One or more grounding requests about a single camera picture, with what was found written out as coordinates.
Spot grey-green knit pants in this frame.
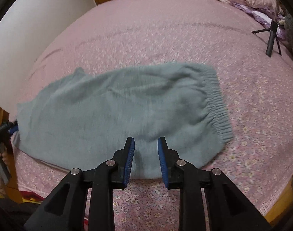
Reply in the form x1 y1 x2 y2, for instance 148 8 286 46
13 63 233 179

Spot grey fuzzy blanket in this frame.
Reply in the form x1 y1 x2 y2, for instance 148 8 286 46
280 12 293 56

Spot black phone tripod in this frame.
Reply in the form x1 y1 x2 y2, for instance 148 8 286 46
252 0 282 57

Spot pink floral bed sheet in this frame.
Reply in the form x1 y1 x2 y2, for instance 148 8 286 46
14 0 293 230

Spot wooden bed frame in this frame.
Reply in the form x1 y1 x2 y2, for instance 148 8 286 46
0 100 24 204

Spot purple pillow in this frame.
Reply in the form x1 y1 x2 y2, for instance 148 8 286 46
232 3 286 41

